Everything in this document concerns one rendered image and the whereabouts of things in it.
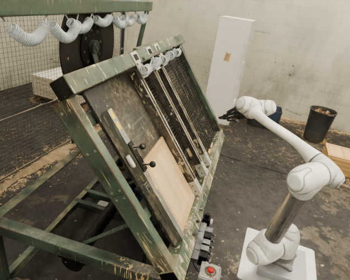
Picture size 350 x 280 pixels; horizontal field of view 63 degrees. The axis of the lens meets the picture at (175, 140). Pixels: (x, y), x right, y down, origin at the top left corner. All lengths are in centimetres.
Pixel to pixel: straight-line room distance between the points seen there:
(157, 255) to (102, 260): 40
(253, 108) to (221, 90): 416
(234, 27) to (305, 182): 448
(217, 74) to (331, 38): 255
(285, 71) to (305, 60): 45
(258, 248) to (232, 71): 434
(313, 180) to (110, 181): 100
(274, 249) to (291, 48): 565
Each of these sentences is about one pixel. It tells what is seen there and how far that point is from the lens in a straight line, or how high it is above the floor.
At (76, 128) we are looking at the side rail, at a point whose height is 166.
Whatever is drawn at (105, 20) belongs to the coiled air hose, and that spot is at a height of 205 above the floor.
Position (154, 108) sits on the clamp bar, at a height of 155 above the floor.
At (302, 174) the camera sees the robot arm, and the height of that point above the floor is 161.
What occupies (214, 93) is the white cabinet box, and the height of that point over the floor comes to 61.
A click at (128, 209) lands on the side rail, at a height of 125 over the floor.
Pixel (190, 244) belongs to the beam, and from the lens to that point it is 202.
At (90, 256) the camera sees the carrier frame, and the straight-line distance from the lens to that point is 200.
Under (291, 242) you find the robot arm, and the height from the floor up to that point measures 102.
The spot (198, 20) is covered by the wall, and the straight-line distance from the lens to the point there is 732.
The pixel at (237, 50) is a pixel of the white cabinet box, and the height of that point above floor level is 152.
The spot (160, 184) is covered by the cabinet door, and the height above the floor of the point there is 118.
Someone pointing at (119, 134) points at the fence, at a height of 155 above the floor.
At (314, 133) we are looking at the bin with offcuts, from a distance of 635.
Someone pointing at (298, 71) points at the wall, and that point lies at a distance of 713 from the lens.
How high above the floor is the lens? 230
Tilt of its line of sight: 27 degrees down
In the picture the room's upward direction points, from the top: 8 degrees clockwise
